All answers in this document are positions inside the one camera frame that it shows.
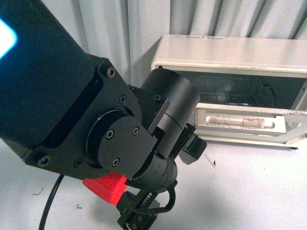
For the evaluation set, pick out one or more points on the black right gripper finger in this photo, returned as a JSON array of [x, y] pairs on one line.
[[193, 146]]

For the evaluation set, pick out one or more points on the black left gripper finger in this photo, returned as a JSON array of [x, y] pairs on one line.
[[130, 220]]

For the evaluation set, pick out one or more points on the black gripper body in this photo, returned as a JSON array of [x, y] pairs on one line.
[[160, 176]]

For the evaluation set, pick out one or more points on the white glass oven door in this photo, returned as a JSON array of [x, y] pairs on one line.
[[251, 125]]

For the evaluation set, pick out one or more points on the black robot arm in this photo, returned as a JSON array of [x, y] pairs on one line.
[[71, 113]]

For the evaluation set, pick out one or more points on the white toaster oven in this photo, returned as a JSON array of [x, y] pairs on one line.
[[254, 72]]

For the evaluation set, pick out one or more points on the grey pleated curtain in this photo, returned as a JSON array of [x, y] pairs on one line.
[[127, 32]]

